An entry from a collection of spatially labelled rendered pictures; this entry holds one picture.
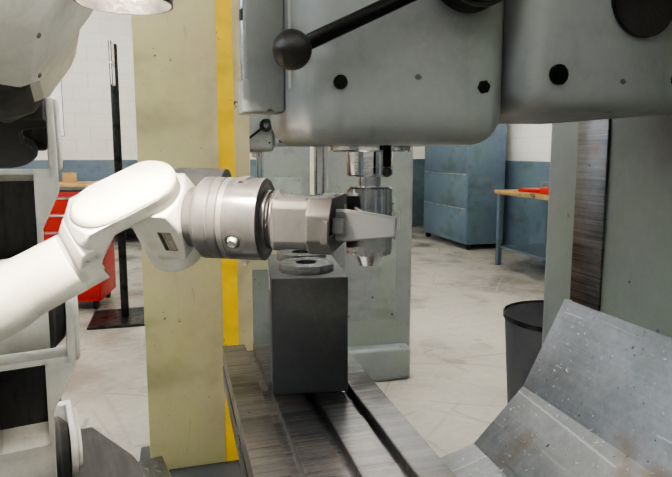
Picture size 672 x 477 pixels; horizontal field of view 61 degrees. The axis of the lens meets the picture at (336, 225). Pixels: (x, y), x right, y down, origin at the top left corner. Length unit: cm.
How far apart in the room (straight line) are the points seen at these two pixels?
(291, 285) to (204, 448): 175
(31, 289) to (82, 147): 904
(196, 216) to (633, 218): 54
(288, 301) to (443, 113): 47
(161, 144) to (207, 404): 105
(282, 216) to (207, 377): 192
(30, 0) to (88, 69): 890
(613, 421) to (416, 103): 48
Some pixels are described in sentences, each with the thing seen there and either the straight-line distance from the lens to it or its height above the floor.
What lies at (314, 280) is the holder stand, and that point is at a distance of 89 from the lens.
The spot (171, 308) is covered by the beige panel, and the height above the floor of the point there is 70.
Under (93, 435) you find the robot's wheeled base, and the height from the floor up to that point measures 57.
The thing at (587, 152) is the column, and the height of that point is 130.
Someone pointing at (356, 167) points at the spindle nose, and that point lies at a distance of 57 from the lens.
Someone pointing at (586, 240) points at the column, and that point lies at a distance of 89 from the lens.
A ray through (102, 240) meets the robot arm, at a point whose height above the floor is 122.
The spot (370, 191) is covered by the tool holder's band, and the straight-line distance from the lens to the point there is 57.
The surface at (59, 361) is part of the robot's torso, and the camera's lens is 119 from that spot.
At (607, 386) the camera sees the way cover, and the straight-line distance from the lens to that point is 83.
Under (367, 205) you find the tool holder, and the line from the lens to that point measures 57.
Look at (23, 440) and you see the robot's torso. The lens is 132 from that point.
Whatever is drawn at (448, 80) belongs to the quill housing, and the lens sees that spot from 52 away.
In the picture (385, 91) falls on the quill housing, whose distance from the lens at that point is 49.
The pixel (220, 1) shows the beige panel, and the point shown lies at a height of 187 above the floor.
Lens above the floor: 130
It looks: 7 degrees down
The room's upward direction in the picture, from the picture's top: straight up
